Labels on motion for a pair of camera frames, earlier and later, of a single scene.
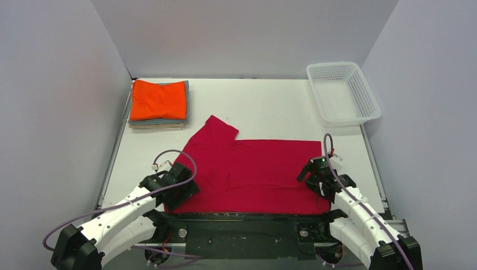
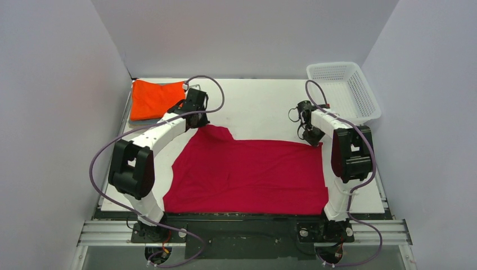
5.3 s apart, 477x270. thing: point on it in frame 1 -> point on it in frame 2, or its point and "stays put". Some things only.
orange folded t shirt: x=150 y=101 stays put
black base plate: x=246 y=235 stays put
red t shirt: x=249 y=176 stays put
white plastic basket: x=343 y=96 stays put
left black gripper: x=182 y=191 -> x=199 y=121
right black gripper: x=311 y=171 -> x=311 y=135
